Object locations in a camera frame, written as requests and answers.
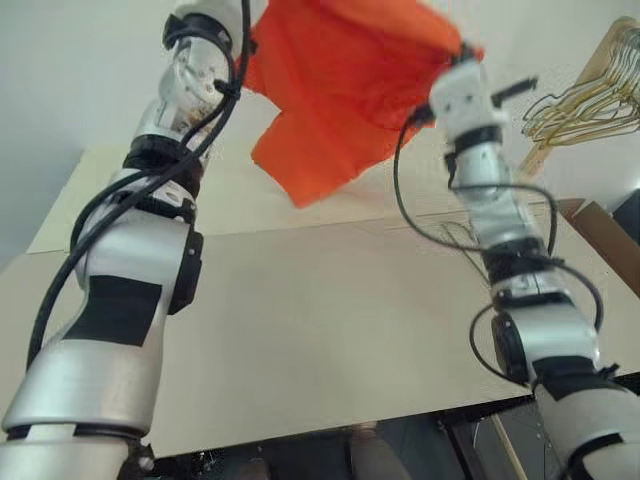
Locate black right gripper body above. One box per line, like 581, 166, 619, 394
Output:
451, 39, 485, 65

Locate orange shorts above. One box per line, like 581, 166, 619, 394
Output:
242, 0, 487, 209

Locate wooden hanger rack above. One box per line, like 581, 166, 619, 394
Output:
517, 14, 640, 177

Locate brown cardboard box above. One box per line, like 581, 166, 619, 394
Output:
556, 198, 640, 282

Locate black box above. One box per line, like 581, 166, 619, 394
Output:
611, 188, 640, 242

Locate wooden stick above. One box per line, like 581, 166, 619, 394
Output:
491, 415, 527, 480

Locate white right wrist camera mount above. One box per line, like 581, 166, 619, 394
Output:
429, 57, 511, 136

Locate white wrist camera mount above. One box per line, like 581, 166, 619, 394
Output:
429, 57, 511, 136
174, 0, 245, 21

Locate gold wire hanger bundle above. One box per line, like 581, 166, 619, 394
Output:
522, 29, 640, 147

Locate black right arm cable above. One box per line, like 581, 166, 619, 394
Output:
393, 102, 621, 389

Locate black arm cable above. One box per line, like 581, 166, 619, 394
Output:
393, 102, 621, 389
27, 0, 259, 371

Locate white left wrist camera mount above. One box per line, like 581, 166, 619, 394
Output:
174, 0, 245, 21

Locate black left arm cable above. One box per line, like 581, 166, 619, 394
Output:
27, 0, 259, 371

